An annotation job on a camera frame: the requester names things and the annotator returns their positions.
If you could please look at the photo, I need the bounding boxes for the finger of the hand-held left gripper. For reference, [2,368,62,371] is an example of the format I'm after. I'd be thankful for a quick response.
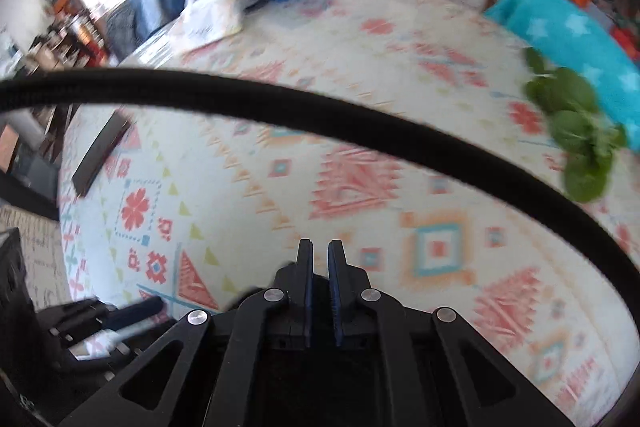
[47,296,166,338]
[70,344,146,375]

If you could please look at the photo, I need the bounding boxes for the blue denim clothes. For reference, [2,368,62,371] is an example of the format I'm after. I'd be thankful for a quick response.
[106,0,211,58]

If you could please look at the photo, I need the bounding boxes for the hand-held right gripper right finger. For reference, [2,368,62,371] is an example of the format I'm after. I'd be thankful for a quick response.
[328,239,576,427]

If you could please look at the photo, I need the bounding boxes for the teal star chair cover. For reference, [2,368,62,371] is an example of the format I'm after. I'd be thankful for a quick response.
[484,0,640,138]

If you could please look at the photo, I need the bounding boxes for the black braided cable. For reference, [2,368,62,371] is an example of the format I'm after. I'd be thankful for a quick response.
[0,68,640,295]

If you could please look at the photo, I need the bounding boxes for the black phone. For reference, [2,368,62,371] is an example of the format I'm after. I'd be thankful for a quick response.
[71,112,133,198]

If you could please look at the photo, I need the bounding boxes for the white paper sheet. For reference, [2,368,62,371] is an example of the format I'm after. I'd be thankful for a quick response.
[167,0,246,52]

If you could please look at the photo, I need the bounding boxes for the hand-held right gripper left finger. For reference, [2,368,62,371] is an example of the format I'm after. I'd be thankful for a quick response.
[60,239,314,427]

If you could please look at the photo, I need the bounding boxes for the green leafy vegetable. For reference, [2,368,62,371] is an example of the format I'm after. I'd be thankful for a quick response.
[522,47,628,202]

